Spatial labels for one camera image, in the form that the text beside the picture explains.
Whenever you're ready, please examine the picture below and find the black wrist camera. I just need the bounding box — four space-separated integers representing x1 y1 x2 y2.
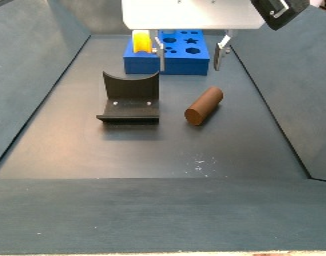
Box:
250 0 310 30

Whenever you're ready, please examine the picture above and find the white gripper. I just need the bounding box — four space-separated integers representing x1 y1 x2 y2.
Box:
121 0 264 71

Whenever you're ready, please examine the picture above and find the brown cylinder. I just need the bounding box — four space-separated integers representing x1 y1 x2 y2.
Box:
184 86 223 126

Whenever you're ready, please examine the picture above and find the blue shape sorter block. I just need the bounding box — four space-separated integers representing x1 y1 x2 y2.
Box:
123 30 209 76

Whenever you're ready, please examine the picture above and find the black curved stand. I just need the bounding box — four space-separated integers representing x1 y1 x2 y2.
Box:
96 73 160 123

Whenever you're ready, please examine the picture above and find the yellow arch block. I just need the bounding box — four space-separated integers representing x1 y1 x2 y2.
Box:
132 30 152 53

